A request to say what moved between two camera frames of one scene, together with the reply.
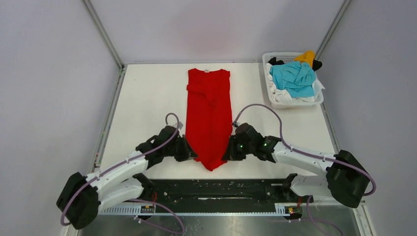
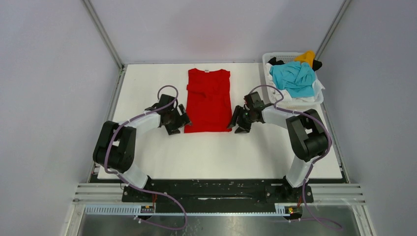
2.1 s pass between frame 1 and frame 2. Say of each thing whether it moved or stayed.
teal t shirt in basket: stayed
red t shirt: moved
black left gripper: moved
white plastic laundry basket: stayed
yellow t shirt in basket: stayed
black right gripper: moved
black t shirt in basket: stayed
